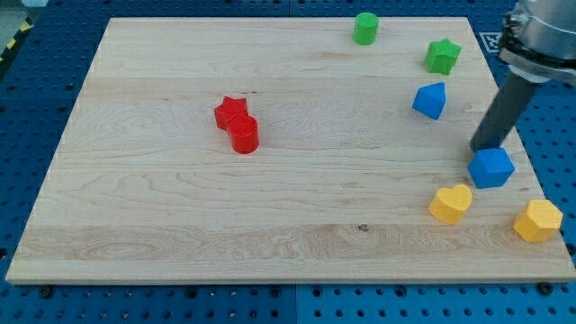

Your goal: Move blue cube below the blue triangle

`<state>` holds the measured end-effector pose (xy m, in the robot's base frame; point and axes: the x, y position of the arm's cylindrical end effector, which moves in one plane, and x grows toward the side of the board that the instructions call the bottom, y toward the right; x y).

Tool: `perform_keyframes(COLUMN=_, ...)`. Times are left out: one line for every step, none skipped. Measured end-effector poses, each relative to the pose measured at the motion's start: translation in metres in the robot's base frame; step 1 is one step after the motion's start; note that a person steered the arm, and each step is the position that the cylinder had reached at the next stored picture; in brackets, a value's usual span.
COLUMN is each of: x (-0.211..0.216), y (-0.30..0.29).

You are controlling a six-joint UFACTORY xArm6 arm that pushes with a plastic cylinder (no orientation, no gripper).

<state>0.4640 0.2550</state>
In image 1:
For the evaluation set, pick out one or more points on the yellow pentagon block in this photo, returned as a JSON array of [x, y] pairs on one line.
[[538, 221]]

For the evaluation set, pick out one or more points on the green star block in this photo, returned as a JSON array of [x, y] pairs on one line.
[[441, 56]]

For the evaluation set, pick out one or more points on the light wooden board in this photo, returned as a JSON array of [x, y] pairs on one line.
[[144, 188]]

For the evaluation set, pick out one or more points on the red cylinder block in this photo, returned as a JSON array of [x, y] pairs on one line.
[[243, 134]]

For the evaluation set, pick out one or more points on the yellow heart block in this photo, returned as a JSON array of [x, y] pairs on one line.
[[450, 204]]

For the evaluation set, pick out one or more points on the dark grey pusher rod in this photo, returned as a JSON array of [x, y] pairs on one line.
[[514, 94]]

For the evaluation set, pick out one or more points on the black white fiducial marker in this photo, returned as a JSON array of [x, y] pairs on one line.
[[490, 41]]

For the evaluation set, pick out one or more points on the green cylinder block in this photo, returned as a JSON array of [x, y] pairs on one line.
[[366, 28]]

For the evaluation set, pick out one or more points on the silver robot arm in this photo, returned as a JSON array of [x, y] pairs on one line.
[[538, 40]]

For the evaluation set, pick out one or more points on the blue cube block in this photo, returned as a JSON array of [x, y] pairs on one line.
[[490, 167]]

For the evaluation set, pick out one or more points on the red star block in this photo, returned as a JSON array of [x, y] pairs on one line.
[[228, 109]]

